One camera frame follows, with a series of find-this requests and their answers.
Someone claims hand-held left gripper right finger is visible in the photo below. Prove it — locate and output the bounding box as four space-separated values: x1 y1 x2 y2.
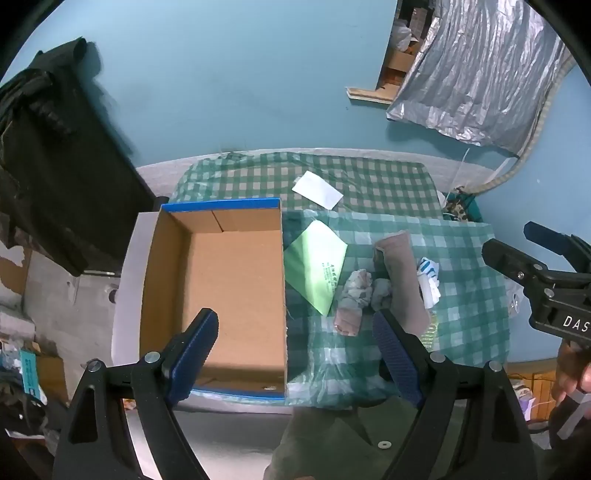
372 308 539 480

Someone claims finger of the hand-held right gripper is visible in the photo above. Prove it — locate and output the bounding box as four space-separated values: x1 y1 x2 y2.
481 239 550 289
524 222 591 273

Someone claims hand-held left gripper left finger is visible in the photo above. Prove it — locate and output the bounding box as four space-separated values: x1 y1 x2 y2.
53 308 220 480

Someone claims blue-rimmed cardboard box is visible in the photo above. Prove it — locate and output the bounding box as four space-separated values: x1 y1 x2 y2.
139 198 289 400

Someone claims long grey cloth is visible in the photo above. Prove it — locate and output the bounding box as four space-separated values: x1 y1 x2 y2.
373 231 431 333

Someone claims person's right hand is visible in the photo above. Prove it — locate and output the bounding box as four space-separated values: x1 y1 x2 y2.
551 342 591 408

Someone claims large-check green plastic tablecloth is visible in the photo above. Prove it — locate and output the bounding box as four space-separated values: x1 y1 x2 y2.
281 210 511 408

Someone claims grey sock ball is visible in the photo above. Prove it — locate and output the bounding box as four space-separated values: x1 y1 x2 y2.
372 278 393 313

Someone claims patterned sock ball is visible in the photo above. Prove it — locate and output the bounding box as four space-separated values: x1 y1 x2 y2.
333 270 374 336

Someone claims leopard-patterned bag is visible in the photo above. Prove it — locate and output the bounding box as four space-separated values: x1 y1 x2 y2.
443 187 482 223

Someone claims wooden crate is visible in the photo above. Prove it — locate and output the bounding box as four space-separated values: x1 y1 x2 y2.
508 360 560 422

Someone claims white and blue sock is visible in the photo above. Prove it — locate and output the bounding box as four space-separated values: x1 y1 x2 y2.
417 257 442 309

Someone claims purple and white packet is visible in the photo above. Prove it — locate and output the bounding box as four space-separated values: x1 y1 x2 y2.
516 387 537 422

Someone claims light green packet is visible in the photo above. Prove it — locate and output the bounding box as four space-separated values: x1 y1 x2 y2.
283 220 349 317

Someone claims small-check green cloth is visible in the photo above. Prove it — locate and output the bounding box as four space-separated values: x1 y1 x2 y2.
168 152 440 219

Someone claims teal packet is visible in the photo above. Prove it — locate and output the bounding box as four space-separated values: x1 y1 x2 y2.
18 350 43 398

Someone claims silver foil sheet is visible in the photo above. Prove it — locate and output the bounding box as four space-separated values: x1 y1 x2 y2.
387 0 576 156

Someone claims white paper sheet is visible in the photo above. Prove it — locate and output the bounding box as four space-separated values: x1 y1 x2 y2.
292 171 345 209

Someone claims dark cloth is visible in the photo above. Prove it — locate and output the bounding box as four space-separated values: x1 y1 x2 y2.
0 38 102 153

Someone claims beige braided strap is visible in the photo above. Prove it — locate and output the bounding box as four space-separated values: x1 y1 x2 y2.
480 60 579 195

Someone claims wooden frame piece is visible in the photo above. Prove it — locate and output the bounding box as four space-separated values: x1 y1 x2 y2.
346 87 399 108

